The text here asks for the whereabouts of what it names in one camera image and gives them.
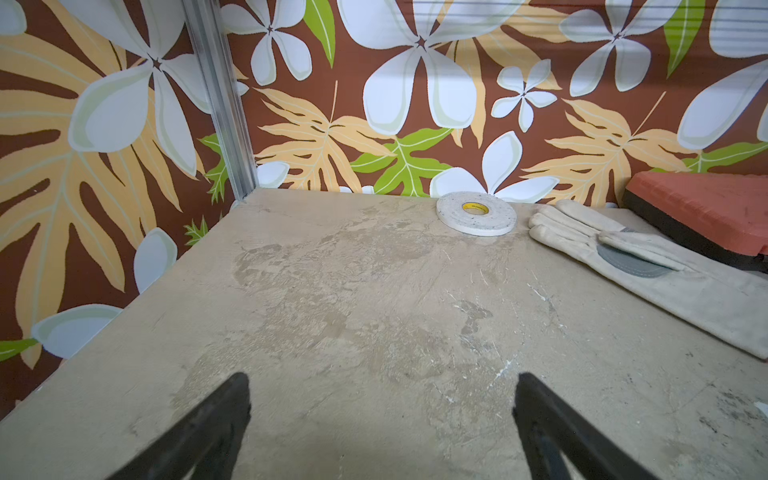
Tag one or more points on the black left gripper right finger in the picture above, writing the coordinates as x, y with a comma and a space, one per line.
552, 433

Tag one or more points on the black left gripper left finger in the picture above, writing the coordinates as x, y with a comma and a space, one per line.
204, 444

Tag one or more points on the beige work glove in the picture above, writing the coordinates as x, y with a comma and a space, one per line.
723, 301

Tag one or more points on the white tape roll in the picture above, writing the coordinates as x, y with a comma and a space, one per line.
477, 214

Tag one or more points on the red plastic tool case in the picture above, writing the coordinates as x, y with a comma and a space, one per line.
720, 216

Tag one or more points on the aluminium frame post left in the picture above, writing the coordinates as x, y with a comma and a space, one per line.
206, 30

